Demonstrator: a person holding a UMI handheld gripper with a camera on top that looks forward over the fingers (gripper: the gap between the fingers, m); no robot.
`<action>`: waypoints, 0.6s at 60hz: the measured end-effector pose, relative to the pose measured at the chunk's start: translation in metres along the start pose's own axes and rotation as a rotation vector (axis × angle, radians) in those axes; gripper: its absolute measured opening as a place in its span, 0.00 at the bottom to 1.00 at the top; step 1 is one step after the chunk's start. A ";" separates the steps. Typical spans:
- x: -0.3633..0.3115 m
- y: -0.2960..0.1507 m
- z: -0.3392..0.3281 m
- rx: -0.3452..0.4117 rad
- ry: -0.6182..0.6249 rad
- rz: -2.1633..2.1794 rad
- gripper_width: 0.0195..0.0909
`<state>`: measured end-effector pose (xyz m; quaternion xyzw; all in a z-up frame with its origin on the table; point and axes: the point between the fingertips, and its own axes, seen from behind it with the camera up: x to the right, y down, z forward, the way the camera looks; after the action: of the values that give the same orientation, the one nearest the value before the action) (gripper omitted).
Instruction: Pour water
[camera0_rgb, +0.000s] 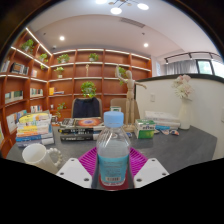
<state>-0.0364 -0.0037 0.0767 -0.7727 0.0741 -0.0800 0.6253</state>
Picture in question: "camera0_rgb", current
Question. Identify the cream ceramic mug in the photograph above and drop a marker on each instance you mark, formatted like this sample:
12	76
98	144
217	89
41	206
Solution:
36	156

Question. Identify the tall green white carton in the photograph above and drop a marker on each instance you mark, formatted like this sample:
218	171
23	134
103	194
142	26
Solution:
115	108

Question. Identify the tan chair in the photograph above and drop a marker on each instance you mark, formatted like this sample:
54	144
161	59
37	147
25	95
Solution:
118	102

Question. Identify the stack of dark books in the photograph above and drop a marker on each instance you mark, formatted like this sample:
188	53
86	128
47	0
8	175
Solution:
81	128

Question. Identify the chair with dark jacket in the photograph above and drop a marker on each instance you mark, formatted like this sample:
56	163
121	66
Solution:
86	107

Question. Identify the white partition with dark top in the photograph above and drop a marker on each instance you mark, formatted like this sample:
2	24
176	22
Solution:
160	95

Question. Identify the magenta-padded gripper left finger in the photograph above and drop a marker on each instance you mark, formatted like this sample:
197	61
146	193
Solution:
73	171

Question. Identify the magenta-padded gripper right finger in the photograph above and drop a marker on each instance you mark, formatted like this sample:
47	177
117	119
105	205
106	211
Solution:
150	171

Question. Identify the ceiling chandelier lights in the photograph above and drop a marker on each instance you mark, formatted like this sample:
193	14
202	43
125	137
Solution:
116	10

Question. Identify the black track light rail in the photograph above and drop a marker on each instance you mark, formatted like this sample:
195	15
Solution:
190	54

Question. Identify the dark-framed window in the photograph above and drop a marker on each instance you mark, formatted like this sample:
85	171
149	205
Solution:
206	67

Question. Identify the grey curtain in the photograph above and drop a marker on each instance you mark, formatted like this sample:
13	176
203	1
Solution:
181	67

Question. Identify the stack of colourful books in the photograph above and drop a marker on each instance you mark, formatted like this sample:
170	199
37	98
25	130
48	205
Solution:
35	128

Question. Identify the green and white box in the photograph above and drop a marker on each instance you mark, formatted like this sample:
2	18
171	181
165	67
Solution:
145	129

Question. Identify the wooden artist mannequin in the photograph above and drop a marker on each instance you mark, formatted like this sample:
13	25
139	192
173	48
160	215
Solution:
130	96

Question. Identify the stack of white books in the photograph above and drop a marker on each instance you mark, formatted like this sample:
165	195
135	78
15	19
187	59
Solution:
163	118

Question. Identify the clear water bottle blue cap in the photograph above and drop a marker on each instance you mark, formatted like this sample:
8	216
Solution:
113	153

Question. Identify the recessed ceiling spotlight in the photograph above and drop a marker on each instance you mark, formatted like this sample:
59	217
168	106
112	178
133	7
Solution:
62	38
145	45

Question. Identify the wooden shelf unit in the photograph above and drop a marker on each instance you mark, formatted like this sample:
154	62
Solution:
66	86

